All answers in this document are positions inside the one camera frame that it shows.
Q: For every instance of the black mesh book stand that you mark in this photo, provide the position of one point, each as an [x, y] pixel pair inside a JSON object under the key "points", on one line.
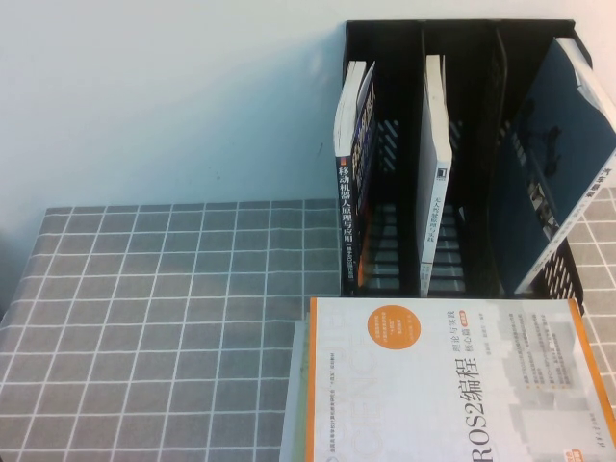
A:
{"points": [[414, 120]]}

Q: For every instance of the orange-edged white ROS2 book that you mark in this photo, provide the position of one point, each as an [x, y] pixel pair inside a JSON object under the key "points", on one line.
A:
{"points": [[433, 385]]}

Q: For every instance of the white car suspension book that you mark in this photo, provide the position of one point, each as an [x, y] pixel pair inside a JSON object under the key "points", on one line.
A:
{"points": [[544, 168]]}

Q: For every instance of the dark mobile robot book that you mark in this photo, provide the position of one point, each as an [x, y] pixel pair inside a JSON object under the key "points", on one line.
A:
{"points": [[347, 207]]}

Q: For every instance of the grey white driverless book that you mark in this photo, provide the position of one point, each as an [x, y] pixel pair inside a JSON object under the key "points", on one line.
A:
{"points": [[435, 192]]}

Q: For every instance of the pale green white book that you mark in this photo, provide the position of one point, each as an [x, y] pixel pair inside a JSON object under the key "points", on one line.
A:
{"points": [[296, 385]]}

